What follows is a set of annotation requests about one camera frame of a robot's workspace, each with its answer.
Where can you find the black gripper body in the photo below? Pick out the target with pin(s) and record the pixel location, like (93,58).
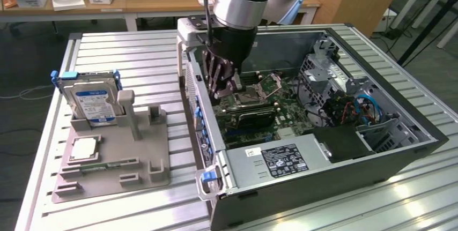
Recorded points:
(234,43)

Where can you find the nvidia graphics card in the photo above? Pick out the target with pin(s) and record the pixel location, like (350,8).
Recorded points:
(254,119)

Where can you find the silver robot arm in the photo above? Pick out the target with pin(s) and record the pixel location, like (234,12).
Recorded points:
(240,6)

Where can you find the cpu socket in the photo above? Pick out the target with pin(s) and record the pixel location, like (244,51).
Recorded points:
(253,95)

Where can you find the metal socket cover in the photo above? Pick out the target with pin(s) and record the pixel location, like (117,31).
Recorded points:
(269,85)

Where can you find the blue card retainer strip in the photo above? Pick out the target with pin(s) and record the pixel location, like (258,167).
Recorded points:
(202,132)

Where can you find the green motherboard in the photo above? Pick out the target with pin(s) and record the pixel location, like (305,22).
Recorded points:
(286,113)

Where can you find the silver chipset heat sink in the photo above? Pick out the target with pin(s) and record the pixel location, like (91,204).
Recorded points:
(288,133)

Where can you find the metal disk bay cage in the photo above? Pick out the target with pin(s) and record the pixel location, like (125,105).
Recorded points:
(317,94)

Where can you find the grey power supply unit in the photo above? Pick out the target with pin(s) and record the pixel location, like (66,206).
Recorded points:
(250,166)

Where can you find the hard disk in blue caddy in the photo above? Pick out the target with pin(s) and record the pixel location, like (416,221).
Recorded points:
(93,102)

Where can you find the blue case latch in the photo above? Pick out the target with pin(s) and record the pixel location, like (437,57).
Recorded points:
(209,177)

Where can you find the black shroud box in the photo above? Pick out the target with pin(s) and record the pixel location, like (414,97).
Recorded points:
(344,145)

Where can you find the wooden cabinet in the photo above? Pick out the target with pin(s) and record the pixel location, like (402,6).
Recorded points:
(376,6)

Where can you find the silver cpu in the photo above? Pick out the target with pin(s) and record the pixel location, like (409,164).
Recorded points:
(85,148)

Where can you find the green ram stick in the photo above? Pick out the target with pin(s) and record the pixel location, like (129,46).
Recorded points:
(103,166)

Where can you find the black open pc case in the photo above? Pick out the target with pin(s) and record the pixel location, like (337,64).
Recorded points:
(322,188)

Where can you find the white round moulded block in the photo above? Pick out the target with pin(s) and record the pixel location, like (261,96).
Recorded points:
(69,0)

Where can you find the grey parts rack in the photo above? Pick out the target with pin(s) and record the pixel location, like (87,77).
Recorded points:
(118,182)

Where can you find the black slanted pole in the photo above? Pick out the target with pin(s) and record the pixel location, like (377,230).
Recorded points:
(422,39)

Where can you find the orange small object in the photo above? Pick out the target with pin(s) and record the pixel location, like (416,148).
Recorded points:
(10,2)

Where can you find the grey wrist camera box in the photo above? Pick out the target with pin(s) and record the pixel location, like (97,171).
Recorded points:
(190,32)

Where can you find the white table frame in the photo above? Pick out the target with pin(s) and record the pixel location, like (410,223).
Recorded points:
(445,38)

